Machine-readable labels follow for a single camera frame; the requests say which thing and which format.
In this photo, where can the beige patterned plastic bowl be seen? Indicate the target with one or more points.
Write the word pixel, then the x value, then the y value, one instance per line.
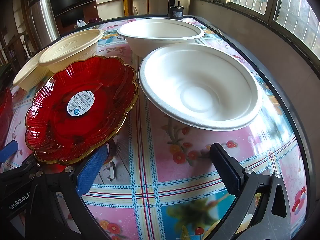
pixel 72 47
pixel 27 72

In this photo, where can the white plastic bag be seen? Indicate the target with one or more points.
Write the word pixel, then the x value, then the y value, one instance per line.
pixel 81 23

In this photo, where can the small black motor device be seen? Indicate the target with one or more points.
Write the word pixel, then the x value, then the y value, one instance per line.
pixel 176 12

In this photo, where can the stainless steel thermos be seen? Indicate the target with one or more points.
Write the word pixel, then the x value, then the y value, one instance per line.
pixel 43 20

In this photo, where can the white paper bowl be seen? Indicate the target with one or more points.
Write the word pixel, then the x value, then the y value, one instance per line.
pixel 200 85
pixel 160 30

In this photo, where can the dark framed window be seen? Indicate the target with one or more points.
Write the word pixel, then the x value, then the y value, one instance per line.
pixel 271 2

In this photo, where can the printed plaid tablecloth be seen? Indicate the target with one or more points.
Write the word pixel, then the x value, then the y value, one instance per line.
pixel 155 180

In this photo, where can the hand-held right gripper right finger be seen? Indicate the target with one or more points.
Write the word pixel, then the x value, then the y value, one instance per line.
pixel 227 172

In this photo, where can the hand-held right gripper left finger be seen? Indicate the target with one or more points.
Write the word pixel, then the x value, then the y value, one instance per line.
pixel 91 171

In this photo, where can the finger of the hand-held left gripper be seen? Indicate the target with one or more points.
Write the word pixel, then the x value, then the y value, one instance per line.
pixel 8 150

